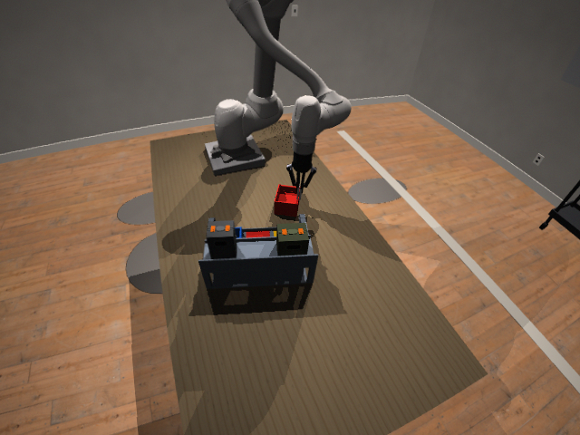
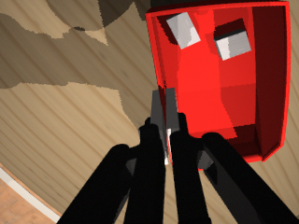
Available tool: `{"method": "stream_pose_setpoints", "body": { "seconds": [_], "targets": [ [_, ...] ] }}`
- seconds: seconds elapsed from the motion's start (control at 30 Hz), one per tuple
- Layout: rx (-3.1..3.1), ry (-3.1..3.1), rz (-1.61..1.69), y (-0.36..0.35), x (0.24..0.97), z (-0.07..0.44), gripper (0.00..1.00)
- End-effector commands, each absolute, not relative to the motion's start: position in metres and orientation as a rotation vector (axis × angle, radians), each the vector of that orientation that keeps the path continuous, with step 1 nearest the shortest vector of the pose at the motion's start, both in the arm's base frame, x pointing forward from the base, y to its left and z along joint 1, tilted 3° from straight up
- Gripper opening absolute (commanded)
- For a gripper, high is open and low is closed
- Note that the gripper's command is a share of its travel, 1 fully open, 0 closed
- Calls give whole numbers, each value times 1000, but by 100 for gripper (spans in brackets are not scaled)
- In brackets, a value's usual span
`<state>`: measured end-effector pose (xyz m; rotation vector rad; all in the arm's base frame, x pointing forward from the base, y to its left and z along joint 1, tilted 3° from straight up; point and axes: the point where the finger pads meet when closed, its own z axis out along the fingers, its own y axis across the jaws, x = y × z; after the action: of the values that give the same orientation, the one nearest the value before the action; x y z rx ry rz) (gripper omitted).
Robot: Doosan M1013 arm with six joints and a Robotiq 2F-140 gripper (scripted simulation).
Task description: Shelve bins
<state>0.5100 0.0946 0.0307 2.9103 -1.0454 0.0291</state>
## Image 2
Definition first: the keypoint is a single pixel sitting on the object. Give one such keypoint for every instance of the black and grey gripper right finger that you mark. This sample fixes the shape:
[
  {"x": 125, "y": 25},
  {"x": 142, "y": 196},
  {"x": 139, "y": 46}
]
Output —
[{"x": 248, "y": 198}]

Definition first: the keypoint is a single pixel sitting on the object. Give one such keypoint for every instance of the grey metal block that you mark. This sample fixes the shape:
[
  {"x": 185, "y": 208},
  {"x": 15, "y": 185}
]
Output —
[
  {"x": 232, "y": 44},
  {"x": 183, "y": 29}
]

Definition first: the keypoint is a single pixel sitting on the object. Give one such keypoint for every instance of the red bin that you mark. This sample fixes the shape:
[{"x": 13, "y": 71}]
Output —
[{"x": 244, "y": 98}]

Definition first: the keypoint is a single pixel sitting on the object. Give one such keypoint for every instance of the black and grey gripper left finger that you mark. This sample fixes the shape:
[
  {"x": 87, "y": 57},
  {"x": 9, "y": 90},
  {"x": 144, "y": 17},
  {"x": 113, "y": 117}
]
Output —
[{"x": 105, "y": 193}]

